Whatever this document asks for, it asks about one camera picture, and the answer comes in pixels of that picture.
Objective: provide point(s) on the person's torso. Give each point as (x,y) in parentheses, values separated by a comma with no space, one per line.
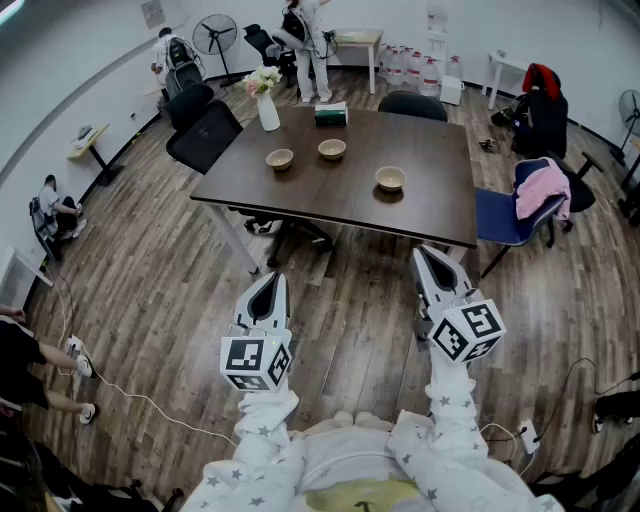
(350,460)

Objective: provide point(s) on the white vase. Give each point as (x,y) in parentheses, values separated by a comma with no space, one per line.
(268,115)

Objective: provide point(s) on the pastel flower bouquet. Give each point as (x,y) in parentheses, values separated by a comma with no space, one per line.
(263,77)

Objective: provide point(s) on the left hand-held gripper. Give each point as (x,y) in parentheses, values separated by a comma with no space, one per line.
(250,360)

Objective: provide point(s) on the white table with wooden top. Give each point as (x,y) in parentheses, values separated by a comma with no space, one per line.
(357,36)

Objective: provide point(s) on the pink cloth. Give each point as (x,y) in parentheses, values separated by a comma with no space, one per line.
(542,190)

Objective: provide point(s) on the black padded office chair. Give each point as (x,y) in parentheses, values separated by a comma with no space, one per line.
(187,102)

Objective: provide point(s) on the black mesh office chair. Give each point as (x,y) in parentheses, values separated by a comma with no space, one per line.
(205,135)

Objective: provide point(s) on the yellow-top side table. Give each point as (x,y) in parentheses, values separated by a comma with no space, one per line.
(87,142)

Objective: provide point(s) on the person's right shoe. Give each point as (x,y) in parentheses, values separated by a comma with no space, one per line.
(372,420)

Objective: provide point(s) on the person's shoe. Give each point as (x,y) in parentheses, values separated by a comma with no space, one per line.
(341,419)
(372,420)

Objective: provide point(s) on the black office chair with headrest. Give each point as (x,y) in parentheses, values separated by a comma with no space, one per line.
(260,40)

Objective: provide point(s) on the black bag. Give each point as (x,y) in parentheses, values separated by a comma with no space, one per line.
(502,117)

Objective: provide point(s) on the person's left forearm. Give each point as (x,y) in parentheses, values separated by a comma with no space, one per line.
(262,425)

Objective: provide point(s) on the white rack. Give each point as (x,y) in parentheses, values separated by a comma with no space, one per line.
(17,280)

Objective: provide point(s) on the white power strip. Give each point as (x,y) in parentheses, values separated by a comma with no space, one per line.
(529,437)

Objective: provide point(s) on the cluster of water jugs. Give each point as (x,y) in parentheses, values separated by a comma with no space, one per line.
(430,75)

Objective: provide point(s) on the black standing fan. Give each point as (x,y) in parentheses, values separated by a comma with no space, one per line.
(215,34)
(631,112)

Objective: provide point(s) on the red jacket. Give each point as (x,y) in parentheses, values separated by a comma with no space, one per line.
(537,75)

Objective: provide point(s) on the black round-back chair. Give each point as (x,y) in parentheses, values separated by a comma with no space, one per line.
(412,105)

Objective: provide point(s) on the person's left shoe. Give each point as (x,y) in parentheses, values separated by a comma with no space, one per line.
(341,419)

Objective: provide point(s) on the grey wall paper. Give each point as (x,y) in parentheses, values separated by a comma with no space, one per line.
(152,14)

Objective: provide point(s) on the white wall notice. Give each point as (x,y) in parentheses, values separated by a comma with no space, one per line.
(437,17)

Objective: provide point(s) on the small grey device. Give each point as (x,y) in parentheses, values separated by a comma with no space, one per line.
(489,145)

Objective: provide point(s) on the black high-back office chair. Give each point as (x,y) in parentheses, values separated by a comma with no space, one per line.
(547,120)

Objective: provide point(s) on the light wooden desk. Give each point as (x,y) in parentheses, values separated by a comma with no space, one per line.
(152,91)

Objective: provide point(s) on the blue chair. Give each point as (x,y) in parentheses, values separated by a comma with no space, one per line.
(500,215)

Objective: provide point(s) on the beige bowl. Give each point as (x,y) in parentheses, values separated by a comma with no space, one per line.
(390,178)
(279,159)
(332,148)

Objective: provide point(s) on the person's right forearm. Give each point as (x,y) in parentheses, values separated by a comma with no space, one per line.
(452,415)

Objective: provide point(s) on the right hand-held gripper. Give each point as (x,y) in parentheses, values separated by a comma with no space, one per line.
(470,330)

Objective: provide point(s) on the green and white tissue box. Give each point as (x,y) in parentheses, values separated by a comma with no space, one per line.
(331,116)

